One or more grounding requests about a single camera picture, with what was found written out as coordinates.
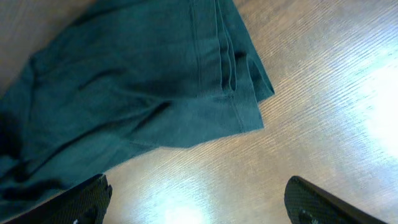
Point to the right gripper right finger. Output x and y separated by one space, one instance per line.
307 203

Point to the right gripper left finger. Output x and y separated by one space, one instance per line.
86 203

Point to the dark green t-shirt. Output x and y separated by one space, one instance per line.
124 78

